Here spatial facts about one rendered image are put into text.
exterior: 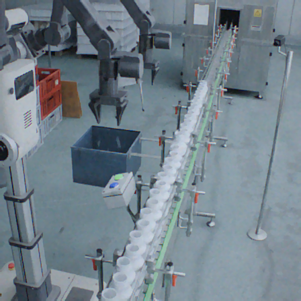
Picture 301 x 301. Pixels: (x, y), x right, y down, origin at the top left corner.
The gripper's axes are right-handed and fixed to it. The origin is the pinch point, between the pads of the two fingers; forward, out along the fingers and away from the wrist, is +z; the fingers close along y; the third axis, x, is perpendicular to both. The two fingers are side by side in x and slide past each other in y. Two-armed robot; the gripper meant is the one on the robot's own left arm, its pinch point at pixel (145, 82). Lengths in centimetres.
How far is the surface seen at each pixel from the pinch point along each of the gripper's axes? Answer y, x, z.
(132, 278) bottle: -18, 79, 28
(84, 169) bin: 38, -21, 57
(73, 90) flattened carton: 161, -274, 100
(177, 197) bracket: -19.9, 25.5, 35.1
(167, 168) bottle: -15.1, 23.1, 24.9
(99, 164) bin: 29, -21, 53
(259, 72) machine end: -62, -445, 99
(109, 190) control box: 2.8, 37.3, 29.1
